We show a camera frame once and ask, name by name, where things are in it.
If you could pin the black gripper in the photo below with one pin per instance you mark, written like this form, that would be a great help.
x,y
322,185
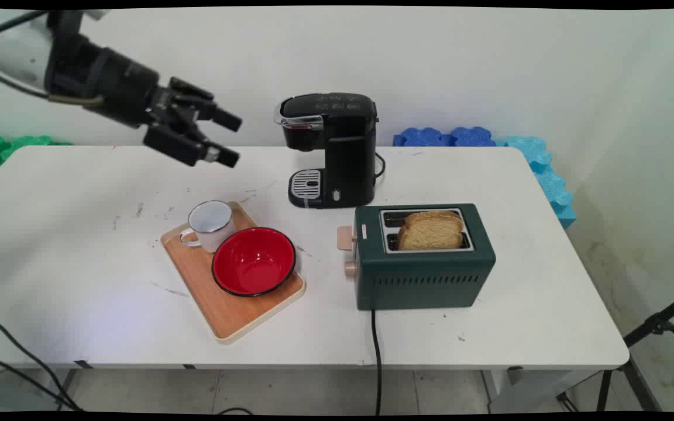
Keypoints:
x,y
120,88

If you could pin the beige toaster lever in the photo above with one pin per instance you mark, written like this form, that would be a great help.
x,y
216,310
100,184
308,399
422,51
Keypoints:
x,y
346,238

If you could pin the white enamel mug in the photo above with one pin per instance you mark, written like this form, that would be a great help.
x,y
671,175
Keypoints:
x,y
211,225

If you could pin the black capsule coffee maker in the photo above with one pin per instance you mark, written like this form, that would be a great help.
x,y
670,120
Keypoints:
x,y
331,149

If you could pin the red bowl black rim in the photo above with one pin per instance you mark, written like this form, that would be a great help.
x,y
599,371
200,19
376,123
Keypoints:
x,y
253,261

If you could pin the wooden tray cream rim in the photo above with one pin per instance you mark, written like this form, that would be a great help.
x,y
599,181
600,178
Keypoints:
x,y
226,310

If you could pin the green foam mat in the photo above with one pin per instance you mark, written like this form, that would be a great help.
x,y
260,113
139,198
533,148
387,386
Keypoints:
x,y
3,149

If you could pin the beige toaster dial knob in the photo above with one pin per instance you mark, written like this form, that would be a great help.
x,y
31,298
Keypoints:
x,y
350,269

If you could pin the dark blue foam mat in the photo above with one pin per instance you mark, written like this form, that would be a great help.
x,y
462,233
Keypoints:
x,y
448,137

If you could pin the brown bread slice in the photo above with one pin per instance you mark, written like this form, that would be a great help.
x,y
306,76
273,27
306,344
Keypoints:
x,y
430,231

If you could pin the dark green two-slot toaster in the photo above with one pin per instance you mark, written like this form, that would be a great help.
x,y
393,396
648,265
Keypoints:
x,y
425,275

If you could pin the light blue foam mat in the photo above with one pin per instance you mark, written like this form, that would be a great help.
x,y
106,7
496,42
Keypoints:
x,y
547,175

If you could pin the black tripod stand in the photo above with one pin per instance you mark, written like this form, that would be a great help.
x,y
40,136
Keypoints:
x,y
647,339

